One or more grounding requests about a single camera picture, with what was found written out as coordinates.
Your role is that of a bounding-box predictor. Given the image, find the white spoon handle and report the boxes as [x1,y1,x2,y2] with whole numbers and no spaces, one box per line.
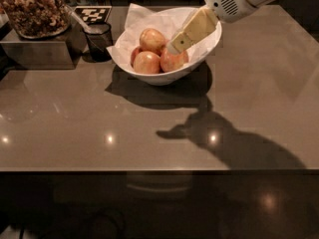
[64,5,95,34]

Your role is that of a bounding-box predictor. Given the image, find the white paper liner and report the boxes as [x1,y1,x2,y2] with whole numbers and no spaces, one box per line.
[108,5,222,71]

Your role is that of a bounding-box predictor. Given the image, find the far left red apple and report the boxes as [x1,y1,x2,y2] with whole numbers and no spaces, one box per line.
[131,46,142,67]

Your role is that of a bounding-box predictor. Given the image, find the red-yellow apple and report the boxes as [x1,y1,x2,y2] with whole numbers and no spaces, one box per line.
[160,48,188,73]
[140,28,166,55]
[133,51,160,75]

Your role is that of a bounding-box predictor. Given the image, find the black mesh cup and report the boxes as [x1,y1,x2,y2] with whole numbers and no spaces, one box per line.
[84,22,113,62]

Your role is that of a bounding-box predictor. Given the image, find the white ceramic bowl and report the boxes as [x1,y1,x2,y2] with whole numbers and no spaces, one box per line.
[111,6,222,87]

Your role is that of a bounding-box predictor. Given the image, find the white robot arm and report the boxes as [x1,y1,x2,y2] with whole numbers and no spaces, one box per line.
[167,0,276,55]

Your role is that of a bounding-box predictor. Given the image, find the dark metal box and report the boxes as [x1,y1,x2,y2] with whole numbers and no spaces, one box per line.
[0,23,87,70]

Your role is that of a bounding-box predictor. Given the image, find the black white fiducial marker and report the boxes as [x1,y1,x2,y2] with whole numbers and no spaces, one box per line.
[75,6,112,23]

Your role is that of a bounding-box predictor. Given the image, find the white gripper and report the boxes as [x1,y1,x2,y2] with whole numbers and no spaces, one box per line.
[166,0,257,55]

